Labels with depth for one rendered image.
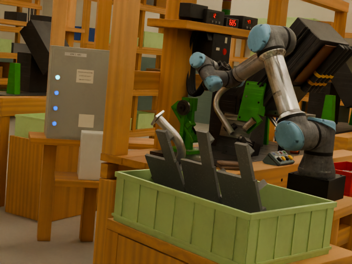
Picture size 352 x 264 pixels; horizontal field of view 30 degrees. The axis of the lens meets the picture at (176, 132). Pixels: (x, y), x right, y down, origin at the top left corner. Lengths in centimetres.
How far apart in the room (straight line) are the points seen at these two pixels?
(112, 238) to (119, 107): 91
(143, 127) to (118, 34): 650
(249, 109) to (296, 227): 143
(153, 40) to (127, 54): 641
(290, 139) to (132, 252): 77
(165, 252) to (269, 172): 106
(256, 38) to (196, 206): 95
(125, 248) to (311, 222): 62
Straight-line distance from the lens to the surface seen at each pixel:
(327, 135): 265
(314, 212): 206
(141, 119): 944
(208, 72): 297
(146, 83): 330
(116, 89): 305
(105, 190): 313
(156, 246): 211
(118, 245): 227
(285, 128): 255
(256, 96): 334
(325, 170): 268
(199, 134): 203
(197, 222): 197
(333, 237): 260
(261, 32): 267
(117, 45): 305
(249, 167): 192
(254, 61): 292
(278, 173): 310
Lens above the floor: 137
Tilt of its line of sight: 7 degrees down
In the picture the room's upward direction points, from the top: 5 degrees clockwise
